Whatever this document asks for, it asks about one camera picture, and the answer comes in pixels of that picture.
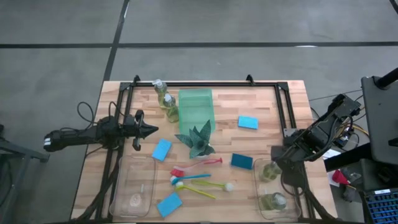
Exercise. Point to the blue dish brush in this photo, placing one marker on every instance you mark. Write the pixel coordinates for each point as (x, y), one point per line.
(174, 181)

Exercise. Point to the clear plastic bin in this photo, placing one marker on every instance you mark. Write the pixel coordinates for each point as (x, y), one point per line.
(133, 174)
(257, 186)

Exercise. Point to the grey metal stand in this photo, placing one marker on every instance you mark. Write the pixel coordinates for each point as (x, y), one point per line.
(18, 151)

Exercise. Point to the black stand panel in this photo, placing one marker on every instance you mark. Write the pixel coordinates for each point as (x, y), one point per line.
(382, 124)

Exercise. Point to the snake plant in white pot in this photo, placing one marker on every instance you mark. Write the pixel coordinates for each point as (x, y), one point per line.
(199, 141)

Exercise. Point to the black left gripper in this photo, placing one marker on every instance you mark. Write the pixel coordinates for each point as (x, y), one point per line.
(133, 129)

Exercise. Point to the black aluminium table frame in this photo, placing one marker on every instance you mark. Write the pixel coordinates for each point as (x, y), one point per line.
(202, 84)

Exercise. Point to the red plastic object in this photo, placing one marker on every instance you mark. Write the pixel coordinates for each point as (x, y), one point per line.
(339, 178)

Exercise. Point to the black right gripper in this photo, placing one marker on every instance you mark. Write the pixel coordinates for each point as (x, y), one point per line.
(297, 154)

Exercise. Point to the yellow dish brush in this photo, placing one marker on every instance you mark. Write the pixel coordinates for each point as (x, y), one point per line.
(179, 184)

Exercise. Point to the green translucent plastic bin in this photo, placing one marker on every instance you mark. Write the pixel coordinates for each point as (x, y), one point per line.
(196, 105)

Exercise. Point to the backlit keyboard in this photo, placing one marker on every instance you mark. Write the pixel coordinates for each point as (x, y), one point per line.
(382, 208)

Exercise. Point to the white paper sheet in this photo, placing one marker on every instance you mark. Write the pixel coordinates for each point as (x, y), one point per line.
(331, 154)

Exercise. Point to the black diagonal bar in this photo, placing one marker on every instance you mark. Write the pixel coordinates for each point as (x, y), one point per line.
(348, 158)

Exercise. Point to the clear yellow dish soap bottle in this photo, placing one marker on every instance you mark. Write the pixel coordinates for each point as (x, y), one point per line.
(171, 112)
(267, 174)
(160, 91)
(270, 201)

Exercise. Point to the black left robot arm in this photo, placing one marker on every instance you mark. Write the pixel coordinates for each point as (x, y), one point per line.
(71, 137)

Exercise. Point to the red and pink dish brush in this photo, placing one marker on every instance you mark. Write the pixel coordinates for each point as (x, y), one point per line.
(178, 171)

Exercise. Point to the small blue electronics module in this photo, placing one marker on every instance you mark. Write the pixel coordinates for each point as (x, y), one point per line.
(342, 140)

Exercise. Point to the dark teal sponge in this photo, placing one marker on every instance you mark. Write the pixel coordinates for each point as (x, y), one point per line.
(242, 161)

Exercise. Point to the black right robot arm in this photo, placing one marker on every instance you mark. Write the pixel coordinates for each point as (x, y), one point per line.
(326, 124)

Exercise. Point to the black stand pole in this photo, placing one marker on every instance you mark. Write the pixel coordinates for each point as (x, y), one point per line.
(388, 79)

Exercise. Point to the light blue sponge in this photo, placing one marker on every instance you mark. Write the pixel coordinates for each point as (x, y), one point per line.
(161, 150)
(169, 204)
(248, 122)

